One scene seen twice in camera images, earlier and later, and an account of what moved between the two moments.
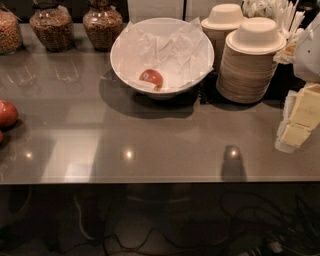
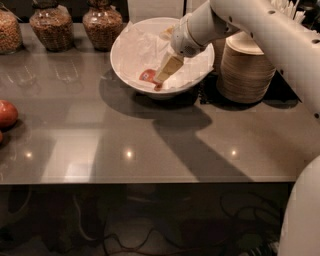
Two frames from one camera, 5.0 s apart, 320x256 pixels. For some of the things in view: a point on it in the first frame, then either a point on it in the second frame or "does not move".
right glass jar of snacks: (103, 24) does not move
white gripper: (309, 56) -> (182, 39)
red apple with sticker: (152, 76) does not move
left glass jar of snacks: (11, 37) does not move
